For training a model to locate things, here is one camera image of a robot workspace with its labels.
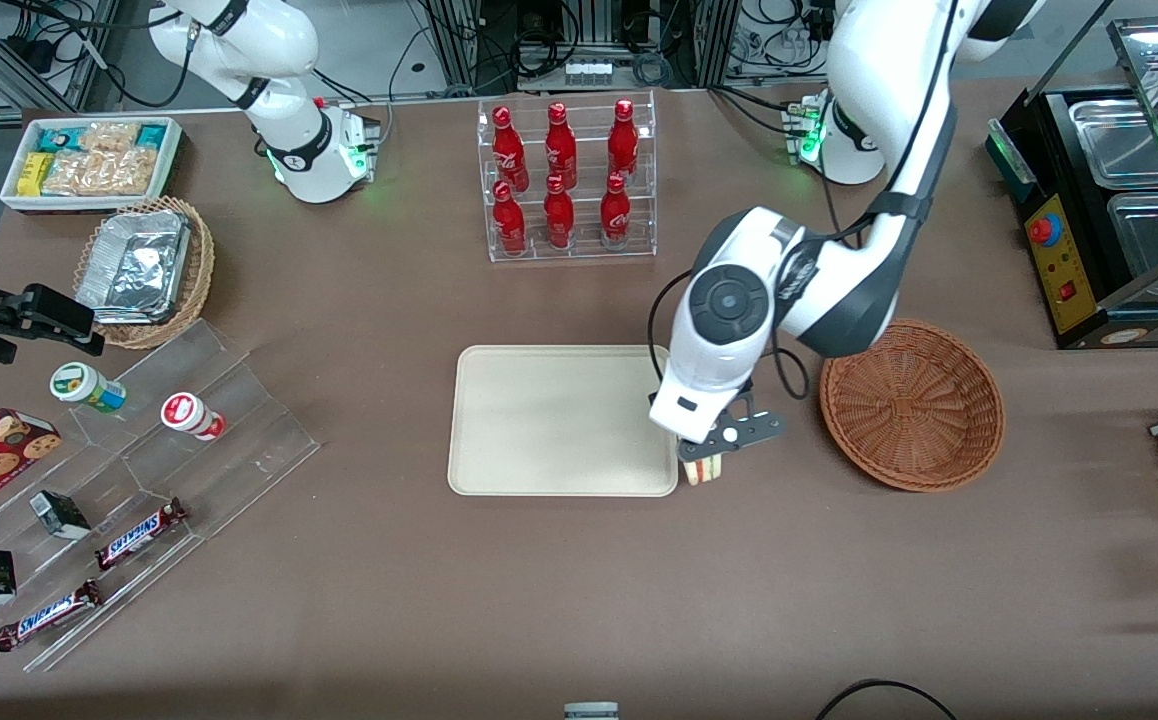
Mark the white power strip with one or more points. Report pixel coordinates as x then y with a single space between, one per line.
589 72

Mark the clear acrylic stepped display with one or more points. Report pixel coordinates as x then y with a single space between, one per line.
239 450

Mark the clear cracker bag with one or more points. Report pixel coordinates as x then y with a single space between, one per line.
109 136
99 172

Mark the red cola bottle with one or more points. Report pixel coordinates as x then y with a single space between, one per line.
509 220
616 212
559 215
623 142
508 150
560 148

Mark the clear acrylic bottle rack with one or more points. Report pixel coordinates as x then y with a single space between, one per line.
584 255

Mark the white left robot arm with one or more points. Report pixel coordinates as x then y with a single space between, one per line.
879 80

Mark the snickers bar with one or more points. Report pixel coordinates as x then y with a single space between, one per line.
49 615
139 535

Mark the light wicker basket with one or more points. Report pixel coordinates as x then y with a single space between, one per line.
197 270

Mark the triangle sandwich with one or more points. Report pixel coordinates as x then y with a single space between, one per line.
707 472

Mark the aluminium frame rack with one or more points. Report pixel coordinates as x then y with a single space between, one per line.
459 40

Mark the beige plastic tray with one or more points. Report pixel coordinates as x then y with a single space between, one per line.
559 420

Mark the stacked foil containers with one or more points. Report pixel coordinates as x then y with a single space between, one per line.
134 265

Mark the red white yogurt cup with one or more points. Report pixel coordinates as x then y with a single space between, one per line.
189 414

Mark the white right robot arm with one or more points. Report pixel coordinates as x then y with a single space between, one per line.
279 70

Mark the white snack bin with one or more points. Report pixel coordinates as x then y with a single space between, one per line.
11 195

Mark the teal snack packet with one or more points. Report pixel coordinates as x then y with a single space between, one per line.
151 136
61 137

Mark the yellow snack packet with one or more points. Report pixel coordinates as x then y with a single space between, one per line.
34 175

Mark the black food warmer yellow panel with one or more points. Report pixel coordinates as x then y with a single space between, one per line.
1064 260

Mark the grey device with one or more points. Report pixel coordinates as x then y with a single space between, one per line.
591 712

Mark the round brown wicker basket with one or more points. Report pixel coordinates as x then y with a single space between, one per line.
914 410

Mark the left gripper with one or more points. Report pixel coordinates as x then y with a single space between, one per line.
692 449

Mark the green white yogurt cup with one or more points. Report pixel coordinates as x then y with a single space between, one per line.
84 386

